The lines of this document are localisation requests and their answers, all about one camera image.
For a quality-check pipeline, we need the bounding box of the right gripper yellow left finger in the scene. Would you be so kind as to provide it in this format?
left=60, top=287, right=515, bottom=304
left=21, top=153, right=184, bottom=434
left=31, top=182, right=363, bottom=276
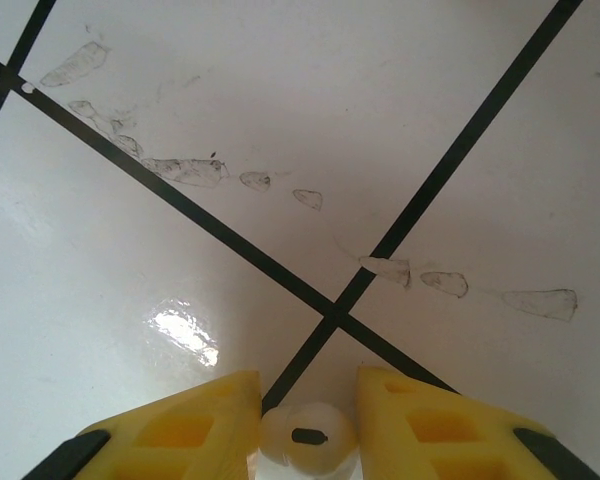
left=27, top=369, right=262, bottom=480

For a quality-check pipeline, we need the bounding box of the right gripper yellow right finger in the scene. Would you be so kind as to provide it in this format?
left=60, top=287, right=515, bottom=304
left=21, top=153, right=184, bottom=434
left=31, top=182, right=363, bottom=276
left=356, top=365, right=600, bottom=480

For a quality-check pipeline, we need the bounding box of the small wireless earbud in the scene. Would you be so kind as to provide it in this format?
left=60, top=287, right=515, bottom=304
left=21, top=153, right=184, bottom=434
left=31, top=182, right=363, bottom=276
left=249, top=401, right=361, bottom=480

